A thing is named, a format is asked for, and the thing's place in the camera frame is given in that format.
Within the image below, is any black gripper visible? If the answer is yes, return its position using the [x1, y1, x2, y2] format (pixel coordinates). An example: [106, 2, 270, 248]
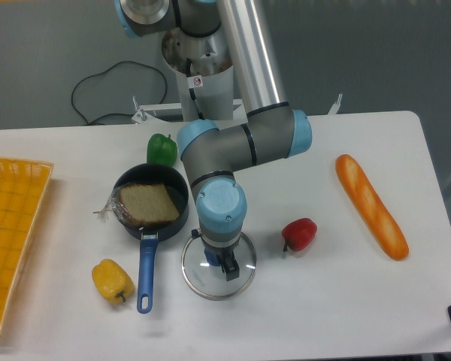
[201, 236, 240, 281]

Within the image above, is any glass pot lid blue knob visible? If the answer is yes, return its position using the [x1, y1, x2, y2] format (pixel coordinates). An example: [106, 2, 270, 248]
[180, 229, 257, 301]

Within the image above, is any bread slice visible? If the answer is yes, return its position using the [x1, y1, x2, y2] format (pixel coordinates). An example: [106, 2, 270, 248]
[95, 183, 180, 229]

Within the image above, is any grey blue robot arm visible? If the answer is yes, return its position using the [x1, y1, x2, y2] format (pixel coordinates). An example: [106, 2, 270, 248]
[115, 1, 312, 281]

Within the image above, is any red bell pepper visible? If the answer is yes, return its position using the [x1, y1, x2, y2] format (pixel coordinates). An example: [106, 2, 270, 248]
[281, 218, 318, 252]

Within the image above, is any dark blue saucepan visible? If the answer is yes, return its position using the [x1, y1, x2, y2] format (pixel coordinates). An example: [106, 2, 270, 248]
[113, 164, 189, 314]

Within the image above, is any yellow bell pepper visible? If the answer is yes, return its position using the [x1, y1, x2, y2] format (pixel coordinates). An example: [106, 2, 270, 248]
[92, 259, 135, 304]

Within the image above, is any green bell pepper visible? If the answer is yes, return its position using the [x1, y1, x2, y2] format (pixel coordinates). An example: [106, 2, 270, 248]
[147, 133, 177, 167]

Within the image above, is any orange baguette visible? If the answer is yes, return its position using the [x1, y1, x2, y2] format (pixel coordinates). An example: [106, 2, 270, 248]
[335, 154, 409, 261]

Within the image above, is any yellow woven basket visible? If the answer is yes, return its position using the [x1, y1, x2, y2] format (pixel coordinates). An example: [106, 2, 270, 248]
[0, 157, 53, 334]

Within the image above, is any white metal base frame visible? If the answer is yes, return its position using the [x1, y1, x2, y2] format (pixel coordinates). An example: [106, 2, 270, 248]
[130, 89, 344, 125]

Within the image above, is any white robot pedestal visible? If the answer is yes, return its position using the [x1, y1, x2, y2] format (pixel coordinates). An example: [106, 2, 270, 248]
[162, 28, 234, 122]

